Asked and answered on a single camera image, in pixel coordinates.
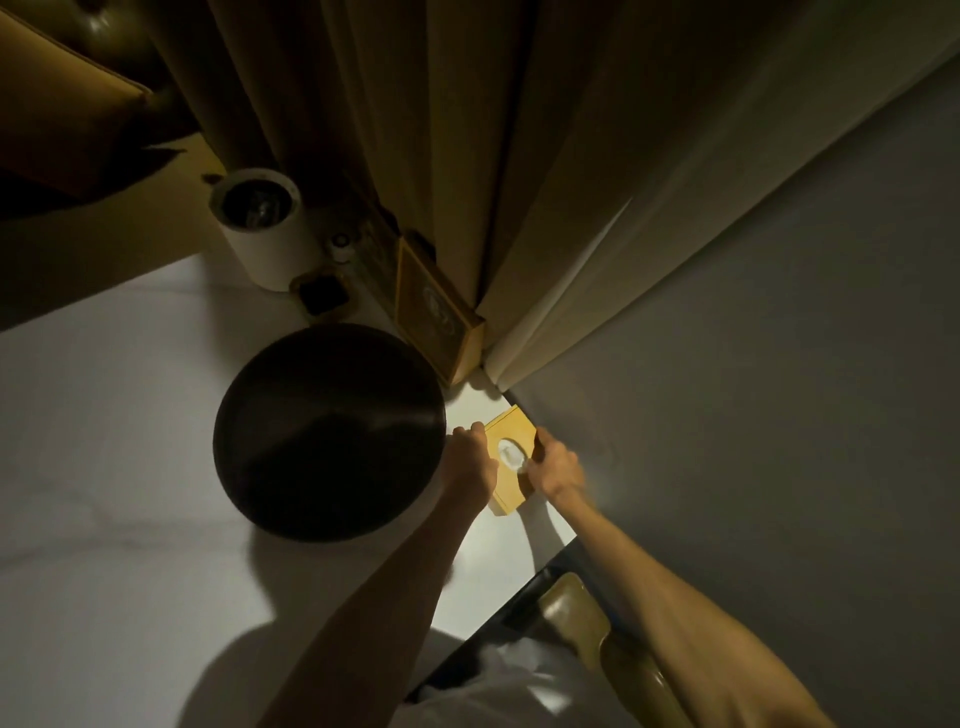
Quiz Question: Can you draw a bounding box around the beige curtain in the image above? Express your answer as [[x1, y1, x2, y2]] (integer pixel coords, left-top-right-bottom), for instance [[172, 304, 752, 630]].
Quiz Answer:
[[142, 0, 960, 393]]

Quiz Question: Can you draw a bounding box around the white cylindrical container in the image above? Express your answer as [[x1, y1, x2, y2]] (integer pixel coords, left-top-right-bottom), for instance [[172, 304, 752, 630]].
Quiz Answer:
[[208, 168, 325, 294]]

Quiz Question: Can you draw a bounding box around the wooden framed picture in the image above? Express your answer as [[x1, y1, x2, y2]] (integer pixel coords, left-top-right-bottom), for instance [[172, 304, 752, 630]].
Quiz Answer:
[[393, 232, 487, 388]]

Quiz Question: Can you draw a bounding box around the brown wooden furniture panel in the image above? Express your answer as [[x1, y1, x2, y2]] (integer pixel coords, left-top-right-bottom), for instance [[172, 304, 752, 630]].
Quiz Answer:
[[0, 7, 201, 222]]

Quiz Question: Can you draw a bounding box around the yellow wooden tissue box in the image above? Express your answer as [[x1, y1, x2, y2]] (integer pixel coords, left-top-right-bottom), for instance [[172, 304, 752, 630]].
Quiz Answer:
[[480, 405, 543, 518]]

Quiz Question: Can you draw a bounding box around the person's right hand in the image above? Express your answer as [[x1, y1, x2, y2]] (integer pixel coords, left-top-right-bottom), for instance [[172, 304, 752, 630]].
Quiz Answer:
[[524, 426, 588, 504]]

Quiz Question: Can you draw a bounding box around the black round lampshade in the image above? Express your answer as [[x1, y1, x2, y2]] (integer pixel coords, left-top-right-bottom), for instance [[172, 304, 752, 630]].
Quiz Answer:
[[213, 323, 449, 544]]

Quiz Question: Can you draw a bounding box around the person's left forearm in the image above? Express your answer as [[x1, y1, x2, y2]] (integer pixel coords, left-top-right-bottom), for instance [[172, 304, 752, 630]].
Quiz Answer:
[[258, 486, 498, 728]]

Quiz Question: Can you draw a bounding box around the person's right forearm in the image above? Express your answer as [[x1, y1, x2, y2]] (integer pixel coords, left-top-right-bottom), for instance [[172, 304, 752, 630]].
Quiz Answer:
[[553, 483, 838, 728]]

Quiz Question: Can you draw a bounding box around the small black square holder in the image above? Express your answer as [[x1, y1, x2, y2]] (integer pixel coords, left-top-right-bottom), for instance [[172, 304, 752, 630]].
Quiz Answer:
[[291, 270, 355, 319]]

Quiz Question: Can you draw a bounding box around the person's left hand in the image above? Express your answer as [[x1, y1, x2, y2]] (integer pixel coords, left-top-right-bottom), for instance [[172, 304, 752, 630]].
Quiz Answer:
[[440, 421, 501, 513]]

